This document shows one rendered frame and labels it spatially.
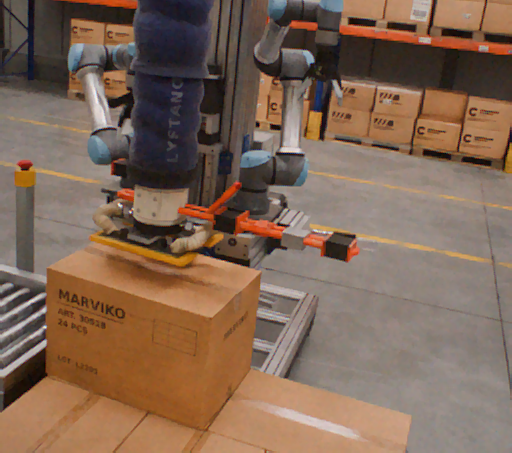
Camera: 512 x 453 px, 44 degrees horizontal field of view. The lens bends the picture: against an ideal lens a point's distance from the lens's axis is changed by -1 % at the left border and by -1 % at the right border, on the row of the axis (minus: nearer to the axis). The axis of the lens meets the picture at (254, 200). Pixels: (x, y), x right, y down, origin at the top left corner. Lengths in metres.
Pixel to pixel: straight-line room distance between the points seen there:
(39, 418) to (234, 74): 1.44
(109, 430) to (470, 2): 7.66
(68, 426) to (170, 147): 0.91
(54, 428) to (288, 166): 1.23
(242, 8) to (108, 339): 1.35
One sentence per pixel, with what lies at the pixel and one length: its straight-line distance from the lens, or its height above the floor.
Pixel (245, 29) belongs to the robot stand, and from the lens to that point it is 2.59.
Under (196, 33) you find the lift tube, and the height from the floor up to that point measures 1.73.
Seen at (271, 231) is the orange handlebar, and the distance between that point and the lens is 1.91.
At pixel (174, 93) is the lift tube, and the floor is 1.55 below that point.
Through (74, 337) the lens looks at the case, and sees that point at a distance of 2.22.
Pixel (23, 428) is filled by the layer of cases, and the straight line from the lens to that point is 2.14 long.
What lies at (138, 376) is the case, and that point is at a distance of 2.14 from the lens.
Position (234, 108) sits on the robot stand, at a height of 1.40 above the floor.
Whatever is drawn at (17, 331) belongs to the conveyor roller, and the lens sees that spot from 2.63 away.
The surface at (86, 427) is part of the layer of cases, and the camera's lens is 2.13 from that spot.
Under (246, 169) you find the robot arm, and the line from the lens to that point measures 2.46.
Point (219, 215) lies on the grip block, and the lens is 1.95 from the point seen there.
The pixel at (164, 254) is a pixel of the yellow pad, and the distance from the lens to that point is 1.98.
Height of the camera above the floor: 1.84
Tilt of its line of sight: 18 degrees down
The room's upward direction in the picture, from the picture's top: 6 degrees clockwise
